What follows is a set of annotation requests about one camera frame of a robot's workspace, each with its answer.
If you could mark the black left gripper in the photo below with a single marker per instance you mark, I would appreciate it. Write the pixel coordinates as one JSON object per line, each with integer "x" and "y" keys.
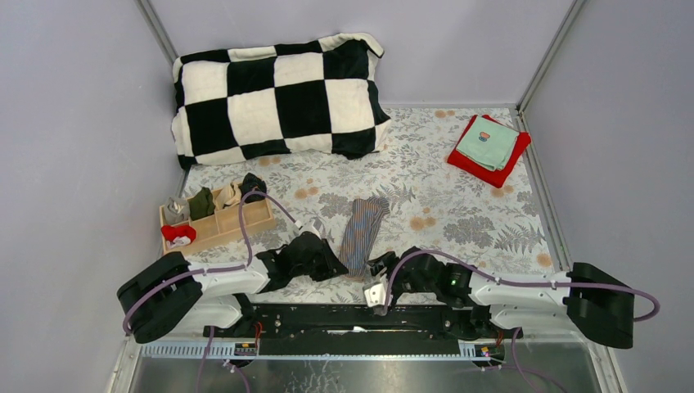
{"x": 331, "y": 265}

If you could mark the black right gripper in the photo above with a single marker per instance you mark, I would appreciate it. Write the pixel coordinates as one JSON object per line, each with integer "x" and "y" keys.
{"x": 389, "y": 259}

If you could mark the grey striped underwear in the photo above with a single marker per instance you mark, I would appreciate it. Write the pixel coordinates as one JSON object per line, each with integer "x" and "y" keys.
{"x": 361, "y": 232}

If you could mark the wooden divided organizer box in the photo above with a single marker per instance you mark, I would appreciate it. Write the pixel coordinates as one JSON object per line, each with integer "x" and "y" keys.
{"x": 225, "y": 226}

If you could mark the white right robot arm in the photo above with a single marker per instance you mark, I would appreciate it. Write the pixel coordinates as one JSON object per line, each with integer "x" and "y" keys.
{"x": 584, "y": 300}

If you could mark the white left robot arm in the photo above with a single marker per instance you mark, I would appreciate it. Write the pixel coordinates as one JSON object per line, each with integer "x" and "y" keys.
{"x": 175, "y": 296}

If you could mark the floral patterned bed sheet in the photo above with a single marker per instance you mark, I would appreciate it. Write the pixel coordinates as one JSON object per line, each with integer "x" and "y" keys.
{"x": 433, "y": 205}

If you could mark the beige rolled sock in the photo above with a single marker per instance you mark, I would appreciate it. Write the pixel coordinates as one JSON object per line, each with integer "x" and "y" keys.
{"x": 228, "y": 196}

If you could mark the dark green rolled sock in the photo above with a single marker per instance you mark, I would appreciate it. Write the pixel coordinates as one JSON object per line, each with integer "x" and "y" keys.
{"x": 201, "y": 205}

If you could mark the red folded garment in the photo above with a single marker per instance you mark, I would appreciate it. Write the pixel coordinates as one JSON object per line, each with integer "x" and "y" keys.
{"x": 495, "y": 178}

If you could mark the grey rolled sock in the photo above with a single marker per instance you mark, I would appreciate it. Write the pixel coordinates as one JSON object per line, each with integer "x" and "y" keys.
{"x": 176, "y": 210}

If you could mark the red rolled sock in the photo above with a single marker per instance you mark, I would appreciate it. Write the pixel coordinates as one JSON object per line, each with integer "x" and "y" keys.
{"x": 178, "y": 236}

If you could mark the mint green folded cloth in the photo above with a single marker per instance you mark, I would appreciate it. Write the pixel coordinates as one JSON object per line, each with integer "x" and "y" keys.
{"x": 488, "y": 143}

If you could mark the black white checkered pillow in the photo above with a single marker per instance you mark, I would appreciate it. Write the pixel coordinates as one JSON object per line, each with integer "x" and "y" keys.
{"x": 234, "y": 105}

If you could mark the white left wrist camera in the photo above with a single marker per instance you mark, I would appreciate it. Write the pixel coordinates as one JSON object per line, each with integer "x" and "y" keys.
{"x": 302, "y": 227}

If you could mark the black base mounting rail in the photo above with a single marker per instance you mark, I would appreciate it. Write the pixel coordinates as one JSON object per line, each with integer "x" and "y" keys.
{"x": 304, "y": 329}

